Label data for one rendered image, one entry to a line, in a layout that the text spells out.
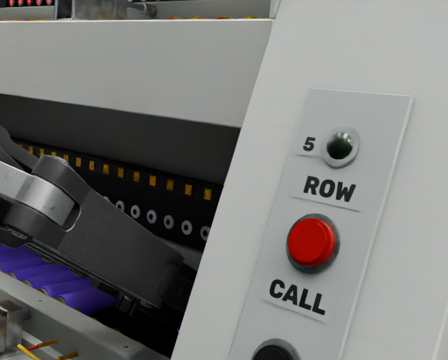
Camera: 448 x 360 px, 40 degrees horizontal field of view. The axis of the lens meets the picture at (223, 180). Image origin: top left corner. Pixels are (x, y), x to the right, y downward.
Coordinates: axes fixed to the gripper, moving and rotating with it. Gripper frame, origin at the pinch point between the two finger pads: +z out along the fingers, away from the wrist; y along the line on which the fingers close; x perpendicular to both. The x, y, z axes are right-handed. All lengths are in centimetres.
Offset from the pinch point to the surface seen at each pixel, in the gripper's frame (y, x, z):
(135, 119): -23.6, 14.8, 10.8
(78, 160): -24.5, 8.5, 8.1
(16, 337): -8.2, -5.8, -0.7
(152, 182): -14.2, 8.3, 8.3
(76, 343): -4.1, -4.5, 0.0
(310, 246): 11.8, 2.4, -7.2
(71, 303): -9.4, -2.8, 2.8
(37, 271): -15.8, -1.9, 3.8
